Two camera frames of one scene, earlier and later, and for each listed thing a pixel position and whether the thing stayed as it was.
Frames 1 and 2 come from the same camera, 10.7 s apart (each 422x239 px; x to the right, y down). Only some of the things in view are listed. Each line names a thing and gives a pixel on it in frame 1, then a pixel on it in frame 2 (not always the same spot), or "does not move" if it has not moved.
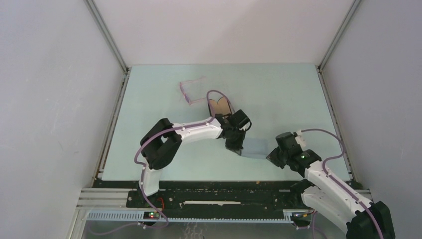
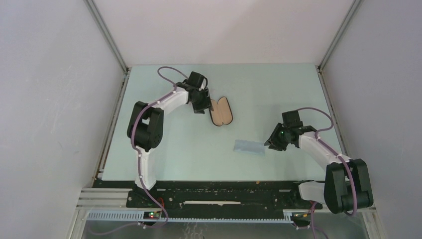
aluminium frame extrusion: x=100 y=199 does not move
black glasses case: x=222 y=107 does not move
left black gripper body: x=237 y=136 to x=202 y=101
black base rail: x=257 y=194 does not move
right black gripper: x=272 y=157 to x=273 y=139
